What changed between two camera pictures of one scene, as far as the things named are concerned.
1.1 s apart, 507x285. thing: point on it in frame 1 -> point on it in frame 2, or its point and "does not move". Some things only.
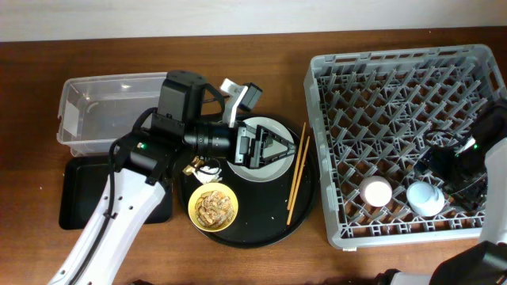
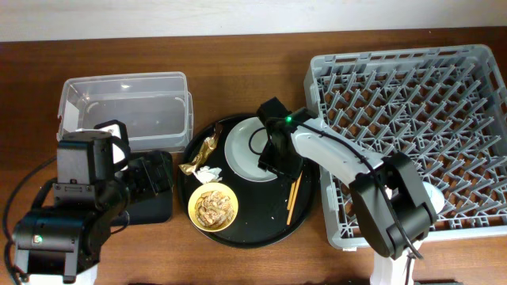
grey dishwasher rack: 372,114 does not move
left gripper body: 245,146 -> 154,174
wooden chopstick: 298,180 does not move
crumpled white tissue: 205,178 does not move
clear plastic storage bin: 97,110 does not move
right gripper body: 456,182 -> 278,163
